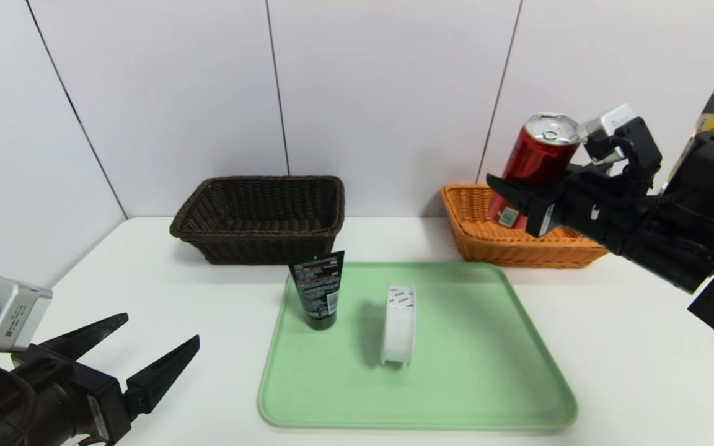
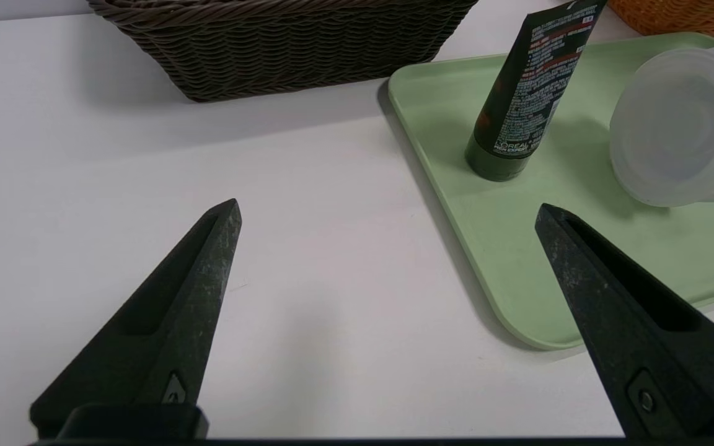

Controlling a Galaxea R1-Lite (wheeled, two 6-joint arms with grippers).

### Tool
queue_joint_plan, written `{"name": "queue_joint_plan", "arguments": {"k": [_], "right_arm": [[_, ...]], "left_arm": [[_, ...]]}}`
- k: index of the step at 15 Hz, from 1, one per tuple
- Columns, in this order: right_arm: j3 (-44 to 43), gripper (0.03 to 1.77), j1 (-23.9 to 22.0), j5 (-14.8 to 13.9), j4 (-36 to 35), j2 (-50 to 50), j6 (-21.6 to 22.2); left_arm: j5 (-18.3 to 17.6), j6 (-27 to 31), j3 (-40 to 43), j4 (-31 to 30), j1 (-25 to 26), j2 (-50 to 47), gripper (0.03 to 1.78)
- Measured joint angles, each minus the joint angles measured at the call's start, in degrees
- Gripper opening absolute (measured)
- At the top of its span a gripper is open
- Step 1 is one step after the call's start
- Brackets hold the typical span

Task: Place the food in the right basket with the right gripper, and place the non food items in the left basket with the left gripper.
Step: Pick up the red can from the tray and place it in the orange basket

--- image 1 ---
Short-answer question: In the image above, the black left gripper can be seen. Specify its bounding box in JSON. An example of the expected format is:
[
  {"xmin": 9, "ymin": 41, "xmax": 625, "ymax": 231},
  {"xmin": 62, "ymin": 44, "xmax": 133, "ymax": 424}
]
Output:
[{"xmin": 11, "ymin": 312, "xmax": 201, "ymax": 446}]

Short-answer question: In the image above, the black cosmetic tube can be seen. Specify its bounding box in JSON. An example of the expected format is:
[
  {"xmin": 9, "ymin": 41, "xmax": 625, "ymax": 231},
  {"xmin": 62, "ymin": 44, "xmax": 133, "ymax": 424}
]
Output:
[{"xmin": 288, "ymin": 251, "xmax": 345, "ymax": 330}]

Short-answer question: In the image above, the white round container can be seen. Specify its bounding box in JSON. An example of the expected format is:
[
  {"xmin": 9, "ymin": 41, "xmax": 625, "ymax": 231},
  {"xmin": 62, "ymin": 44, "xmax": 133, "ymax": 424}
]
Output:
[{"xmin": 379, "ymin": 285, "xmax": 417, "ymax": 366}]

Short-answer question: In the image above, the red drink can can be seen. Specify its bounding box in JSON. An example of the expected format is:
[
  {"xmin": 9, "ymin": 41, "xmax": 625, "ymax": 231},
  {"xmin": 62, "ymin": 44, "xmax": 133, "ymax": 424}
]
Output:
[{"xmin": 488, "ymin": 112, "xmax": 581, "ymax": 230}]

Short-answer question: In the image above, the dark brown wicker basket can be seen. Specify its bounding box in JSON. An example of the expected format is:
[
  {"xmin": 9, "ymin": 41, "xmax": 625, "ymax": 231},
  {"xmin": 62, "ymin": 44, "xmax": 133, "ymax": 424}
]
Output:
[{"xmin": 169, "ymin": 176, "xmax": 345, "ymax": 266}]

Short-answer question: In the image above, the orange wicker basket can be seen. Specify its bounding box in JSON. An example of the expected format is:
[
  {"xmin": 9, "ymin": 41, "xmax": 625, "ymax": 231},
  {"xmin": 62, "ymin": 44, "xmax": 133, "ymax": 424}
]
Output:
[{"xmin": 441, "ymin": 183, "xmax": 610, "ymax": 269}]

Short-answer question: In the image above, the light green plastic tray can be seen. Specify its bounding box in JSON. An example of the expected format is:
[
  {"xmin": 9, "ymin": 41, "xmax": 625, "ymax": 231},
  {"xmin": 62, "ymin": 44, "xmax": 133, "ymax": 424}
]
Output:
[{"xmin": 257, "ymin": 261, "xmax": 578, "ymax": 430}]

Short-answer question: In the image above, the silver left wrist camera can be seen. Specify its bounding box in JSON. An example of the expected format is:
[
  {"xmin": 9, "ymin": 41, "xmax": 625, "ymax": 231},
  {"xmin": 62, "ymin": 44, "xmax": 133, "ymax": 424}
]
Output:
[{"xmin": 0, "ymin": 275, "xmax": 54, "ymax": 354}]

